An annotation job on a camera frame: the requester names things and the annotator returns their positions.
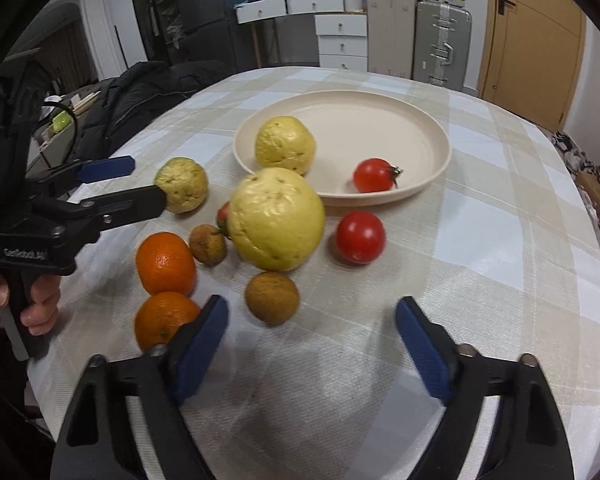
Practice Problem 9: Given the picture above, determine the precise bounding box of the beige suitcase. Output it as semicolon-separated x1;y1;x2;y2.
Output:
366;0;418;80

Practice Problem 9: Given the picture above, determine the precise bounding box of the person's left forearm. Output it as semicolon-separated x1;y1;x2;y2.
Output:
0;312;36;480

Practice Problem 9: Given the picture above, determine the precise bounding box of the cardboard box with clutter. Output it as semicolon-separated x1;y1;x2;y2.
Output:
32;85;103;171

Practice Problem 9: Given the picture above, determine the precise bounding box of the silver suitcase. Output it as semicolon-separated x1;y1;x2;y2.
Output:
412;0;473;92

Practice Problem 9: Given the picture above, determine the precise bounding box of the wooden door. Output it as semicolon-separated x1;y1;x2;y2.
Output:
477;0;588;126

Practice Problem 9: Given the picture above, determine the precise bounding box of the white desk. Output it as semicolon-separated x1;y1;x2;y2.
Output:
235;0;368;23

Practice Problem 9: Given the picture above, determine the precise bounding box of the cream round plate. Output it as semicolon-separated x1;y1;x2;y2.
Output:
233;90;452;207

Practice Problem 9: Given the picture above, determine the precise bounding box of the yellow guava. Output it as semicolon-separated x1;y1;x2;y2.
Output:
254;116;316;177
227;167;326;272

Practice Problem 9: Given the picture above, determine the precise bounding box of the beige checked tablecloth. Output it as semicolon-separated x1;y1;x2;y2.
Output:
27;66;600;480

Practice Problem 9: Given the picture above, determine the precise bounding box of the person's left hand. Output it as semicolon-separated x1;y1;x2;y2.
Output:
0;267;62;336

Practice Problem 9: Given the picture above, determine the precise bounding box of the orange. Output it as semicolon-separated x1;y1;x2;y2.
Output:
134;291;202;352
135;232;197;297

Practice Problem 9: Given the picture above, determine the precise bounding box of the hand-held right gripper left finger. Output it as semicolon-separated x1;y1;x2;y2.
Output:
50;295;231;480

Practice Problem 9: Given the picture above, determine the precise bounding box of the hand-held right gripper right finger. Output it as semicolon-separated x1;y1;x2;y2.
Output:
395;296;576;480

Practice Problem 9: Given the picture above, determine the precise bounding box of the red tomato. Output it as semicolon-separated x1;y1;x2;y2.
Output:
336;211;386;265
216;201;232;238
352;158;403;194

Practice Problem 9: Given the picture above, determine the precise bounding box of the white drawer unit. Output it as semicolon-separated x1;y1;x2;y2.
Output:
314;14;369;72

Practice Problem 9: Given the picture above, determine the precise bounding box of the dark grey fridge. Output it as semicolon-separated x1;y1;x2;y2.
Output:
172;0;261;68

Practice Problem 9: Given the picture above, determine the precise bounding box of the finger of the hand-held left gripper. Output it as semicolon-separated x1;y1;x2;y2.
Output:
25;156;135;196
30;185;168;235

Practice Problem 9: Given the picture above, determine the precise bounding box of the green mottled guava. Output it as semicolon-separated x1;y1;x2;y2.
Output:
154;157;209;214

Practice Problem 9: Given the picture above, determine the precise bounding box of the black jacket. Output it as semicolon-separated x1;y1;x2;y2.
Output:
72;60;226;161

